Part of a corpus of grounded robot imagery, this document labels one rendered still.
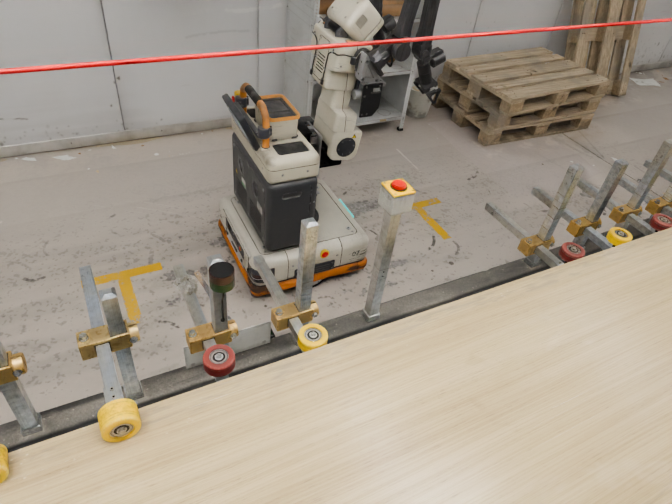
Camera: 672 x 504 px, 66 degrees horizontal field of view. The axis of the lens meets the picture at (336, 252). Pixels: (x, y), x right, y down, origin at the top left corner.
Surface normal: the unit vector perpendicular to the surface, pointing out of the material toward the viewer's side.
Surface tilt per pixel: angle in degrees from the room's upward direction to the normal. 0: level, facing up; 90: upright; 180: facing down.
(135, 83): 90
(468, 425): 0
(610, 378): 0
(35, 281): 0
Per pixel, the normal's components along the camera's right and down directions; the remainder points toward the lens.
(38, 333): 0.11, -0.75
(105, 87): 0.45, 0.62
